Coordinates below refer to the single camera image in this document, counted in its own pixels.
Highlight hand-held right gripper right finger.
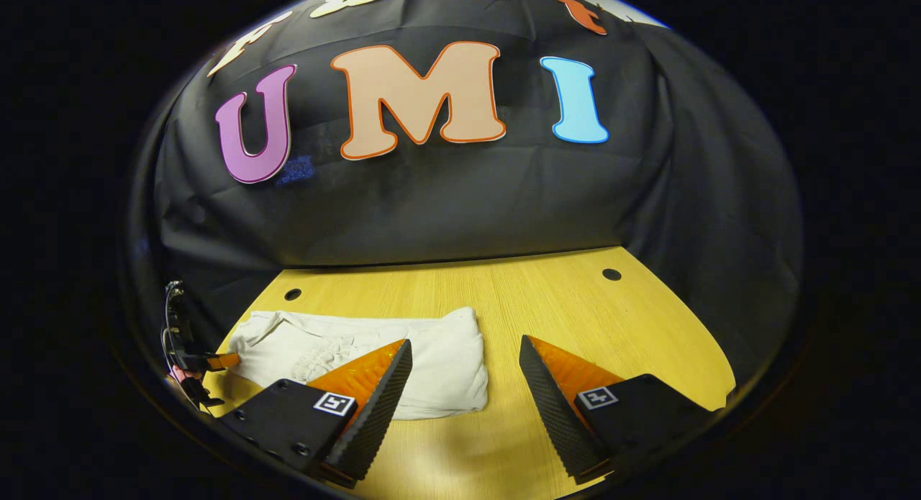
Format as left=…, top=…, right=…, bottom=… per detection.
left=518, top=335, right=713, bottom=486

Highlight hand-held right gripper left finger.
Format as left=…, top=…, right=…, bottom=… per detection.
left=201, top=338, right=414, bottom=490

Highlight white jeans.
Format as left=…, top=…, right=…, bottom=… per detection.
left=227, top=306, right=490, bottom=420

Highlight black backdrop cloth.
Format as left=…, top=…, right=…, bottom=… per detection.
left=133, top=0, right=803, bottom=386

